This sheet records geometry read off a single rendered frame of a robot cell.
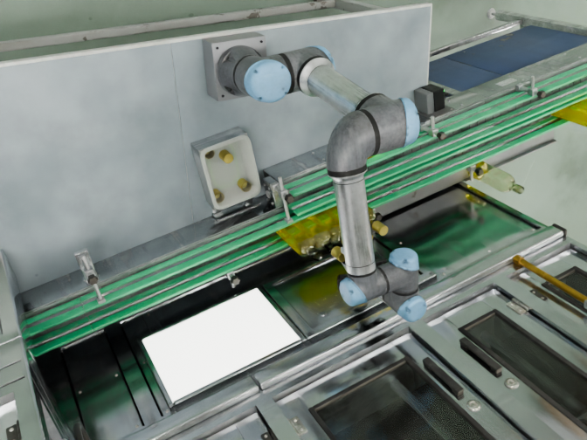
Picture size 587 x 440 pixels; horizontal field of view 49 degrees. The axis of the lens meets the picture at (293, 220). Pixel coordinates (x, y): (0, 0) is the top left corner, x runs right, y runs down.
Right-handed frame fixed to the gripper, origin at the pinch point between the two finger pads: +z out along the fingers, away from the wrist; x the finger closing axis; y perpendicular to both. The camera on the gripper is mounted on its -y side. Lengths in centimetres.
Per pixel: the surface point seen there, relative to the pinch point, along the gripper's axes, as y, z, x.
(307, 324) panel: -17.4, -7.9, -13.6
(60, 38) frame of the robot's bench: -53, 99, 60
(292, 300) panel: -15.7, 6.0, -14.1
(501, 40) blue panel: 136, 80, 26
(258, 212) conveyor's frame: -12.8, 33.2, 4.9
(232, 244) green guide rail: -26.4, 24.0, 1.9
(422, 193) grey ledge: 54, 31, -8
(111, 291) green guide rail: -66, 27, -2
